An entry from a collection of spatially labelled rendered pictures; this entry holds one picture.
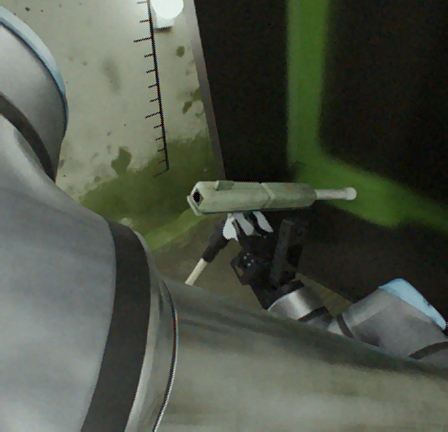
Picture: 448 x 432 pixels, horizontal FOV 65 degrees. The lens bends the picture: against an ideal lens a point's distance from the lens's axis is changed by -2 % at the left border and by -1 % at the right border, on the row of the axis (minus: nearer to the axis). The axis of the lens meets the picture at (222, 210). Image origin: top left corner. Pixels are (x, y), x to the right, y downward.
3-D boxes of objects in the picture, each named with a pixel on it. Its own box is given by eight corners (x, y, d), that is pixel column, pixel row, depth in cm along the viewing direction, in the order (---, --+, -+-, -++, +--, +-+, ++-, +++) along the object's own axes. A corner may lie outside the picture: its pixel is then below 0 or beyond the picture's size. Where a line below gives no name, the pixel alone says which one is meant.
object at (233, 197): (163, 274, 70) (212, 191, 56) (154, 255, 72) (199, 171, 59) (312, 247, 101) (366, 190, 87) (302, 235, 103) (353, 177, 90)
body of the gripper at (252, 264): (226, 260, 68) (257, 315, 62) (248, 232, 63) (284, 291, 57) (254, 254, 73) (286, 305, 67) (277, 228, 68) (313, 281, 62)
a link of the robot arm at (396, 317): (465, 347, 50) (389, 389, 53) (412, 284, 58) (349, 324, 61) (453, 329, 44) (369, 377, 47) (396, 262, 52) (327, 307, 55)
